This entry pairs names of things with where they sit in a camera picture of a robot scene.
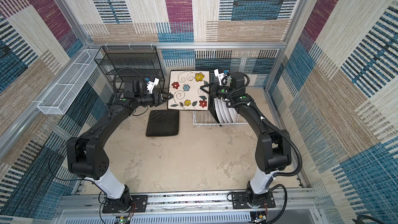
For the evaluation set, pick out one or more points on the white wire dish rack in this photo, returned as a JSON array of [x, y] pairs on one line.
[[229, 104]]

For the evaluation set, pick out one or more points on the black square plate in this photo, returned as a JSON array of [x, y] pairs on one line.
[[163, 123], [213, 114]]

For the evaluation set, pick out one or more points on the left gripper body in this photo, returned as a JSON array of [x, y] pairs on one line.
[[151, 100]]

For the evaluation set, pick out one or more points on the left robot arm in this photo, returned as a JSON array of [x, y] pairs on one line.
[[86, 157]]

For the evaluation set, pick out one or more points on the floral square plate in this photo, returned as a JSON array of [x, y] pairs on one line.
[[185, 86]]

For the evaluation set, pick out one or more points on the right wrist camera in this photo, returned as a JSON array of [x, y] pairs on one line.
[[222, 76]]

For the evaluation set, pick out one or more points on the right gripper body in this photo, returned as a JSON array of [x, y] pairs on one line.
[[214, 88]]

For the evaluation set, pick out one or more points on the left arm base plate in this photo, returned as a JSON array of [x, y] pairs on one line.
[[133, 203]]

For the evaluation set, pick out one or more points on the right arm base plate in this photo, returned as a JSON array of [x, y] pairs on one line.
[[246, 200]]

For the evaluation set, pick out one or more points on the white mesh wall basket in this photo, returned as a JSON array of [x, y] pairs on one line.
[[61, 96]]

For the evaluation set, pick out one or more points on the white round plate two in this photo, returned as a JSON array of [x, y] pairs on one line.
[[226, 112]]

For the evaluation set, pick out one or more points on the black wire shelf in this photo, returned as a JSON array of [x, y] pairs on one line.
[[121, 64]]

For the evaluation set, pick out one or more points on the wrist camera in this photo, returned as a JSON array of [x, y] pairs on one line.
[[151, 83], [222, 76]]

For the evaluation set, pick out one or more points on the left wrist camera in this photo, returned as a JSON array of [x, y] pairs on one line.
[[151, 83]]

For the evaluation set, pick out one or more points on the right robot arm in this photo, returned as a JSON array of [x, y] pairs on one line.
[[276, 155]]

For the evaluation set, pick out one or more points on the white round plate one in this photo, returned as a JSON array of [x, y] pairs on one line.
[[218, 111]]

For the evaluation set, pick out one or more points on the white round plate three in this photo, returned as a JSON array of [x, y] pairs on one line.
[[233, 112]]

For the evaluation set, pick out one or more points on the aluminium mounting rail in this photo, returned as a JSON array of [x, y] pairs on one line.
[[194, 207]]

